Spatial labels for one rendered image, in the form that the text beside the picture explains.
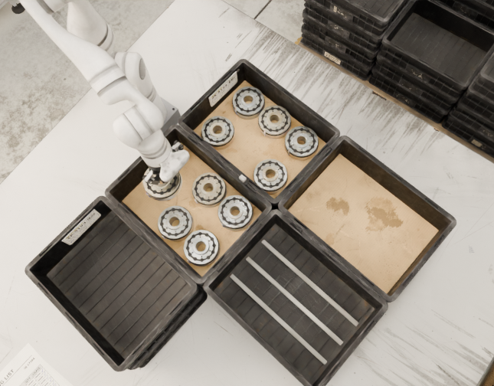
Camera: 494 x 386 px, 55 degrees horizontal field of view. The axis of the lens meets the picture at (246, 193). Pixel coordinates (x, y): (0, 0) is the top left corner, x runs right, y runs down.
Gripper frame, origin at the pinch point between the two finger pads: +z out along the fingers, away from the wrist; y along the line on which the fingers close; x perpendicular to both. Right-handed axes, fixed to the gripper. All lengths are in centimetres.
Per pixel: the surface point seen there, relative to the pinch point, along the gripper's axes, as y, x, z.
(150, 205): 9.6, -4.0, 16.6
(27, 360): 69, -5, 28
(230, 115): -29.1, -4.1, 17.4
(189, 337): 32, 29, 28
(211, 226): 2.9, 15.0, 16.4
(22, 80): -3, -141, 102
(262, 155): -24.2, 12.7, 17.0
